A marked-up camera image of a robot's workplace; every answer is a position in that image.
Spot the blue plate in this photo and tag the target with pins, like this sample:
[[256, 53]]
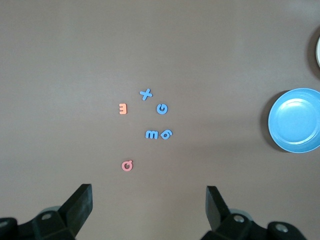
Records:
[[292, 120]]

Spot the blue foam number 6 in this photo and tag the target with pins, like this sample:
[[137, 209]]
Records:
[[170, 132]]

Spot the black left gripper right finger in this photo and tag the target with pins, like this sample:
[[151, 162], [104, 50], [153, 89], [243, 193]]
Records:
[[217, 212]]

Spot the pink foam letter Q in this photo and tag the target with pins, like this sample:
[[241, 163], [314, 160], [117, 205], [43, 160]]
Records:
[[123, 166]]

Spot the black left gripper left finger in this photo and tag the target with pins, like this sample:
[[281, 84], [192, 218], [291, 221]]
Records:
[[75, 212]]

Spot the blue foam letter G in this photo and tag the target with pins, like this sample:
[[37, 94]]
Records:
[[158, 109]]

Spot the orange foam letter E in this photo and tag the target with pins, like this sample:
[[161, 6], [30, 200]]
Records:
[[125, 109]]

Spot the beige plate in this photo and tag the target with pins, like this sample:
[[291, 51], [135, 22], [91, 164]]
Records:
[[318, 52]]

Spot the blue foam letter X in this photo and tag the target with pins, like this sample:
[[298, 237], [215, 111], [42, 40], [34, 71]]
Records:
[[146, 94]]

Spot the blue foam letter m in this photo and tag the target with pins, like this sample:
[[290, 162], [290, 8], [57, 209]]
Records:
[[147, 134]]

